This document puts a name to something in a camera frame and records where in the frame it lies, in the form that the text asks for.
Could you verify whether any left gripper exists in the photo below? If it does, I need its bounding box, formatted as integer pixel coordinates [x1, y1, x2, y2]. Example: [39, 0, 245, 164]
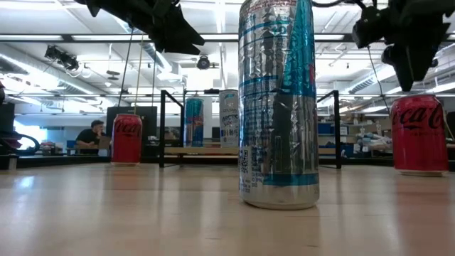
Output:
[85, 0, 206, 55]

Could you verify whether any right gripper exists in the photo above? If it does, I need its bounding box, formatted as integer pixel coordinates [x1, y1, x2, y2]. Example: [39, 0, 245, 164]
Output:
[385, 0, 455, 92]

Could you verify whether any red Coca-Cola can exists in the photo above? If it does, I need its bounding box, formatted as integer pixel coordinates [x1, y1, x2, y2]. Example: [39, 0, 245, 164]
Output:
[110, 113, 144, 167]
[390, 94, 450, 177]

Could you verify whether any white Celsius Arctic Vibe can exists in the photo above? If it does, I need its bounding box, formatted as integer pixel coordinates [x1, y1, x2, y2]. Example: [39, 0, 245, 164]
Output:
[218, 89, 240, 149]

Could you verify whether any silver and blue Red Bull can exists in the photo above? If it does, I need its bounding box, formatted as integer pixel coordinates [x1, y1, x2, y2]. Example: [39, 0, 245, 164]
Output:
[237, 0, 320, 210]

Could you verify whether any black monitor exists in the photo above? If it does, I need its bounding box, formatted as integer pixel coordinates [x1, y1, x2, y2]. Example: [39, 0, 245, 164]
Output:
[105, 105, 159, 149]

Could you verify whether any blue storage bin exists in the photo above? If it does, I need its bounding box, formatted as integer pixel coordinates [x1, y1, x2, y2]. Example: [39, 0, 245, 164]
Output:
[318, 122, 342, 135]

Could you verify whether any black ceiling projector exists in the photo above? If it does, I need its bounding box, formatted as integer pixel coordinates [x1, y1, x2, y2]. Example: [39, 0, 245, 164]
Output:
[44, 45, 80, 72]

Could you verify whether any person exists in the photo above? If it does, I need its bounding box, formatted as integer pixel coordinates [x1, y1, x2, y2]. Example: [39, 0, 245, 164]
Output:
[75, 119, 107, 156]

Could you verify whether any black box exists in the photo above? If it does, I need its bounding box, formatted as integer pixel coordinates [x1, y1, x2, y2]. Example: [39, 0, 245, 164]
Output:
[0, 102, 16, 133]

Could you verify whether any black hanging cable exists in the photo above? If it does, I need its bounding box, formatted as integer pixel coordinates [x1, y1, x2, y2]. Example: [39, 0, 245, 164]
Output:
[366, 45, 392, 115]
[118, 27, 135, 107]

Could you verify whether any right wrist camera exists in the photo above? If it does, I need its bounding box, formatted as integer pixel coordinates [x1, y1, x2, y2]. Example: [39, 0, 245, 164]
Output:
[351, 5, 387, 50]

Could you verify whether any wooden shelf with black frame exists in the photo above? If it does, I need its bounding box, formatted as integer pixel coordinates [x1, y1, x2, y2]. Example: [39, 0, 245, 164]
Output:
[159, 89, 343, 170]

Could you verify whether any black metal table frame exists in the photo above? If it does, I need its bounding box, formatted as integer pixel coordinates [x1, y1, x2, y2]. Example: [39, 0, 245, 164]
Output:
[0, 153, 455, 171]

